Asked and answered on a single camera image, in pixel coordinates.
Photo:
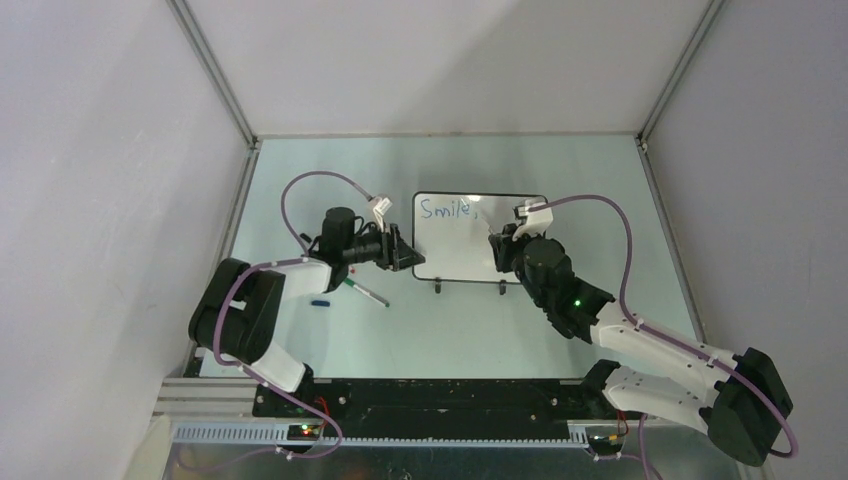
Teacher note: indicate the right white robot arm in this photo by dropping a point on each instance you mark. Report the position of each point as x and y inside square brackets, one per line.
[738, 401]

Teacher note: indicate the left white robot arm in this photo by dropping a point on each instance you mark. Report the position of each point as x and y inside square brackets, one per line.
[237, 313]

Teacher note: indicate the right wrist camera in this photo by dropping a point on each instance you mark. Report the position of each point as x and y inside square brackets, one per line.
[533, 218]

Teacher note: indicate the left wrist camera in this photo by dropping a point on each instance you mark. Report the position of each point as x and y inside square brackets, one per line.
[379, 205]

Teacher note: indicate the small black framed whiteboard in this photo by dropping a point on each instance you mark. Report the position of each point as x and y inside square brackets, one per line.
[448, 232]

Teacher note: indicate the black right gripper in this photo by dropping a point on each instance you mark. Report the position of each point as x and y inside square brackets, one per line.
[521, 240]

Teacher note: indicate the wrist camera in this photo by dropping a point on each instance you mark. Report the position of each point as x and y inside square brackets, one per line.
[533, 218]
[379, 205]

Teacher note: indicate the green capped whiteboard marker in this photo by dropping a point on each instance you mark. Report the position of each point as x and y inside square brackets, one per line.
[368, 293]

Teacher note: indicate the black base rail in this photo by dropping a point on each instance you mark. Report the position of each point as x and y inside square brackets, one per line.
[455, 409]

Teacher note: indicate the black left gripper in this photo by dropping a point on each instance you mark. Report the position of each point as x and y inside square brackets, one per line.
[404, 256]

